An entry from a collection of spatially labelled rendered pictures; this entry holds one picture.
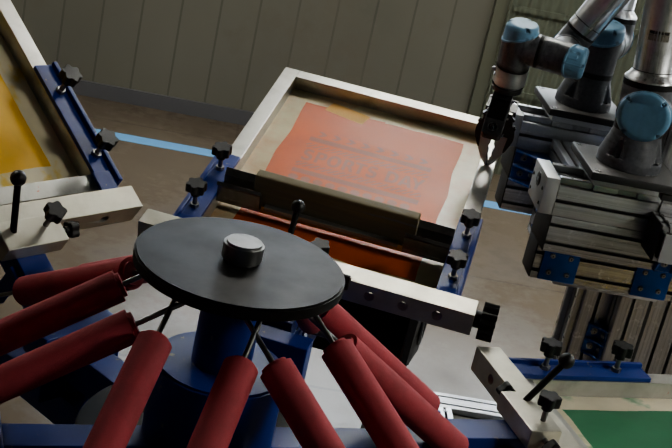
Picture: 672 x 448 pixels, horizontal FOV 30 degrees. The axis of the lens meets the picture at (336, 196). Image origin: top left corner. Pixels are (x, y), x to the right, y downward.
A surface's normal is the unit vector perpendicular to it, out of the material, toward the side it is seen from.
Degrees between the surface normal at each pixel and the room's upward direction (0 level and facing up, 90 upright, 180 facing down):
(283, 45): 90
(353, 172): 13
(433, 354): 0
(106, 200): 32
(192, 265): 0
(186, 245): 0
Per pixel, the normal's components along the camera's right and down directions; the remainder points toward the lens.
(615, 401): 0.20, -0.92
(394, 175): 0.14, -0.83
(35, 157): 0.55, -0.58
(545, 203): 0.04, 0.36
